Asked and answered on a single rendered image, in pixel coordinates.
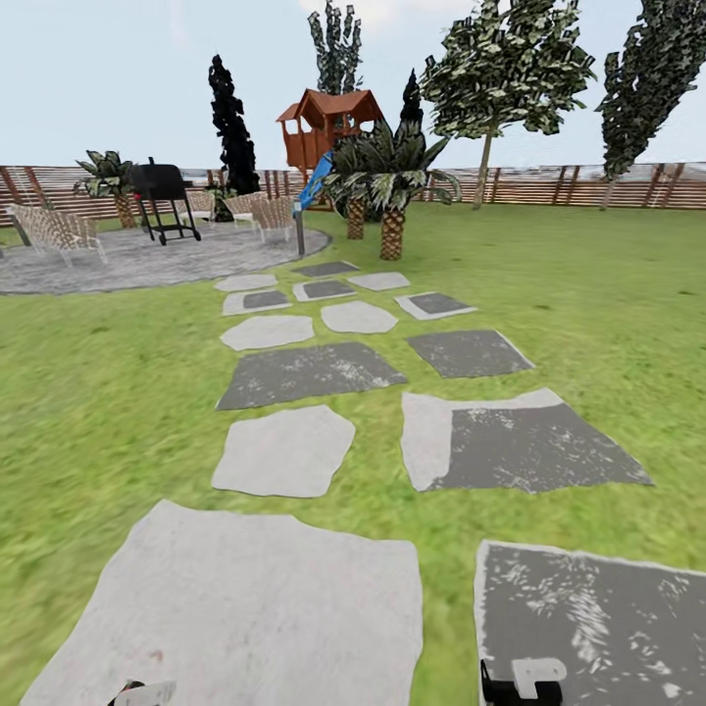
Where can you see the charcoal grill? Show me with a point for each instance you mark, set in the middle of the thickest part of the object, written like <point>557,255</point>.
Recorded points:
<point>162,183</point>

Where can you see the garden chair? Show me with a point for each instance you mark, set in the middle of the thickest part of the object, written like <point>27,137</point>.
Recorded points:
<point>199,205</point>
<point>56,229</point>
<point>242,206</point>
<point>275,213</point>

